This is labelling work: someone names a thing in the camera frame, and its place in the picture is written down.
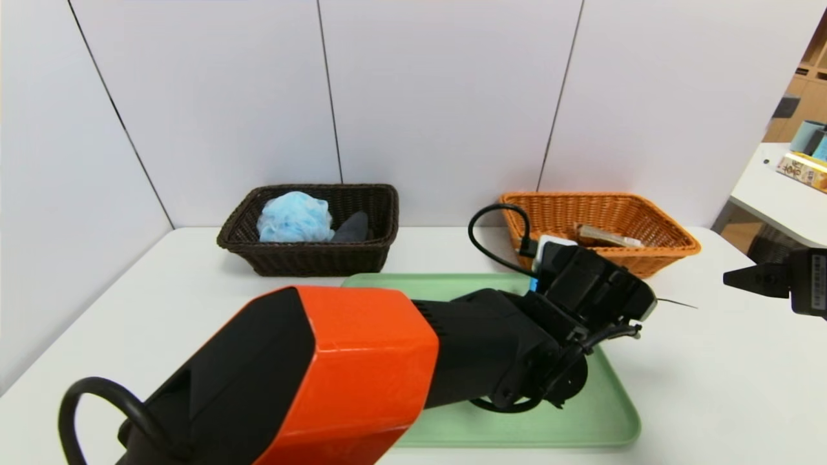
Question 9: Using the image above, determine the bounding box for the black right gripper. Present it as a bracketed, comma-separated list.
[722, 247, 827, 321]

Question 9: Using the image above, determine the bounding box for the clear-wrapped brown snack packet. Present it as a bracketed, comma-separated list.
[574, 222, 647, 249]

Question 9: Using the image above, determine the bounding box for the dark grey towel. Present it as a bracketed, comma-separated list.
[331, 211, 370, 243]

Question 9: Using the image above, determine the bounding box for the light blue bath loofah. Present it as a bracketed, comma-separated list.
[257, 191, 337, 243]

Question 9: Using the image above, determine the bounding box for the dark woven floor basket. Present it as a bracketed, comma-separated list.
[749, 236, 794, 265]

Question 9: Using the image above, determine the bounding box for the orange wicker basket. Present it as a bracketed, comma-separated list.
[498, 192, 702, 280]

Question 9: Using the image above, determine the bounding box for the dark brown wicker basket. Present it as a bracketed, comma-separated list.
[216, 183, 400, 277]

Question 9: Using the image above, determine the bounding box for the white office table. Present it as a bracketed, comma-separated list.
[711, 142, 827, 249]

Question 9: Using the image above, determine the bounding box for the yellow printed snack box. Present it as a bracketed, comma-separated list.
[775, 152, 827, 194]

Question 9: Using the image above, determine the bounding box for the blue cup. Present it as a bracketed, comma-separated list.
[790, 119, 826, 156]

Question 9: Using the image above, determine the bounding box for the wooden shelf unit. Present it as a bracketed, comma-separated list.
[762, 13, 827, 144]

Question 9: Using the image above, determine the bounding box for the light green plastic tray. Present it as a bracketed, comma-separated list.
[342, 273, 642, 448]

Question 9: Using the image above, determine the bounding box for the thin black left gripper cable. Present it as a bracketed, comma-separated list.
[578, 322, 644, 353]

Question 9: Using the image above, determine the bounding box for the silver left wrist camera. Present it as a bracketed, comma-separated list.
[533, 235, 579, 275]

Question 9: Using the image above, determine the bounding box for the black left camera cable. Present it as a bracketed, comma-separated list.
[468, 203, 537, 259]

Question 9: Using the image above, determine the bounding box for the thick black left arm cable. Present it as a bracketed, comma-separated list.
[58, 378, 170, 465]

